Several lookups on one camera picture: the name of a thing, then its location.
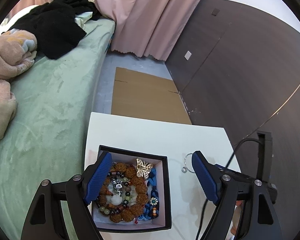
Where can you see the pink curtain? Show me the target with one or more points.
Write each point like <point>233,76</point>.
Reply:
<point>147,27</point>

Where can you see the black clothing pile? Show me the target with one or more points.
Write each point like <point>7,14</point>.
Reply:
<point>54,26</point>

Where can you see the black jewelry box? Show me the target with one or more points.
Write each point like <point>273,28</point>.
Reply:
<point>129,204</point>

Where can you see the person's right hand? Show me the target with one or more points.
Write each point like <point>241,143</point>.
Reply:
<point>236,217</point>

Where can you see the dark wall switch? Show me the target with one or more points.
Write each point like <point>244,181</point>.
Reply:
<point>215,12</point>

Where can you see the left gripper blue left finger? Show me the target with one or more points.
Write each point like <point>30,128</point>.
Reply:
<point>94,176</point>

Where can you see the green bed sheet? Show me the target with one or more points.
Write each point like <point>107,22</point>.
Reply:
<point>46,138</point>

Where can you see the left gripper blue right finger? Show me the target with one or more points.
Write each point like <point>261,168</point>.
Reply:
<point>207,175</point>

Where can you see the flattened cardboard sheet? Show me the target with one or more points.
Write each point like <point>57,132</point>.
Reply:
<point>144,96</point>

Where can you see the gold butterfly brooch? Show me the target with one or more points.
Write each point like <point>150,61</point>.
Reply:
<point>143,169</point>

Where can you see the white wall socket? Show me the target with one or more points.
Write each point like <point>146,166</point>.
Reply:
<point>187,55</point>

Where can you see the thin silver hoop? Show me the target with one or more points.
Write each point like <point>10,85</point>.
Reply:
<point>188,164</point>

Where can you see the pink fleece blanket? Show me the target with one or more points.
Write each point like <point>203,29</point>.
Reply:
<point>18,49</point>

